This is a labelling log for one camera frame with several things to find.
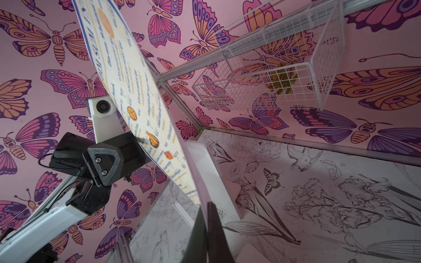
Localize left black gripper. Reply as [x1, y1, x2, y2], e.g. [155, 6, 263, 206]
[49, 132, 151, 187]

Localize white wire wall basket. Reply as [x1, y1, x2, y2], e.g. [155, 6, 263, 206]
[193, 1, 344, 111]

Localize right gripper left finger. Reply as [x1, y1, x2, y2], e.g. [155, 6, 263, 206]
[180, 208, 207, 263]

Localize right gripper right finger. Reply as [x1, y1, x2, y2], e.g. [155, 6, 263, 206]
[206, 202, 235, 263]

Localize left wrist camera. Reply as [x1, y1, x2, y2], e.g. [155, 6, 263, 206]
[88, 96, 125, 143]

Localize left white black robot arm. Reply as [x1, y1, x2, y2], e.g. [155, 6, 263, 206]
[1, 132, 150, 263]

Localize dim sum menu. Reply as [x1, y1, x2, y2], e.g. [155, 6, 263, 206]
[73, 1, 211, 223]

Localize green yellow item in basket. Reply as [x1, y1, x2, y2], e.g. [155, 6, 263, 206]
[266, 61, 298, 95]

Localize white narrow rack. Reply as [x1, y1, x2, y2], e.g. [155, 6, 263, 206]
[185, 142, 242, 220]

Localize left white rack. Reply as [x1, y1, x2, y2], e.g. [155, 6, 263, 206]
[130, 182, 198, 263]

